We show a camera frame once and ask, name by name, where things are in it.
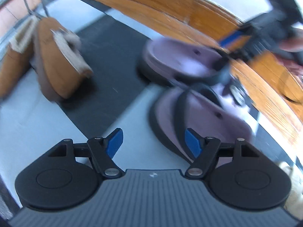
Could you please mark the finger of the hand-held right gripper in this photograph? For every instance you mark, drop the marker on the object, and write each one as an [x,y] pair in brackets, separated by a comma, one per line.
[233,36]
[248,52]

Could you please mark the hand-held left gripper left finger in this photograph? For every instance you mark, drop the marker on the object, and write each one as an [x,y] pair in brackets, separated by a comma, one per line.
[114,141]

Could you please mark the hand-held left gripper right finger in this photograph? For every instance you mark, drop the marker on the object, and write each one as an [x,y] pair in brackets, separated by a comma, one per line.
[193,141]

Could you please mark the beige mesh sneaker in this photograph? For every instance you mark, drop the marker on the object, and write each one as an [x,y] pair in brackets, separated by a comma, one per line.
[14,63]
[59,63]

